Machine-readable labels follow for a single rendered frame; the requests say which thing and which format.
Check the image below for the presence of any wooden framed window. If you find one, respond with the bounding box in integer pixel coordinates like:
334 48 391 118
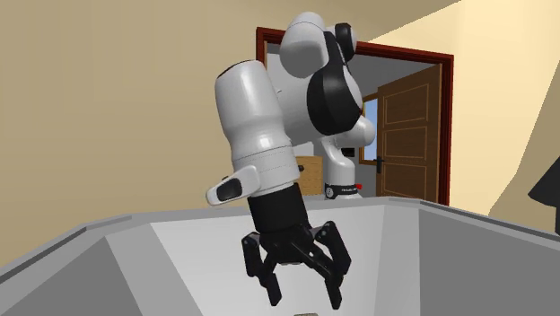
359 92 380 166

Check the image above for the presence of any wooden door with red frame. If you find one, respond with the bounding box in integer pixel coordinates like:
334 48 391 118
255 26 455 206

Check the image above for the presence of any grey basin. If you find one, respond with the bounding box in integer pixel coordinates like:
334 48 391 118
0 195 560 316

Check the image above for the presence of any black angular object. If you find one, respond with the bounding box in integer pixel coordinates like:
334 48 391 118
527 167 560 207

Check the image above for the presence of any light wooden chest of drawers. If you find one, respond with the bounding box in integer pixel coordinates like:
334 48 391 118
294 155 325 198

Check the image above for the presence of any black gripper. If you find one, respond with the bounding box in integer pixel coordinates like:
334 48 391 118
241 182 353 312

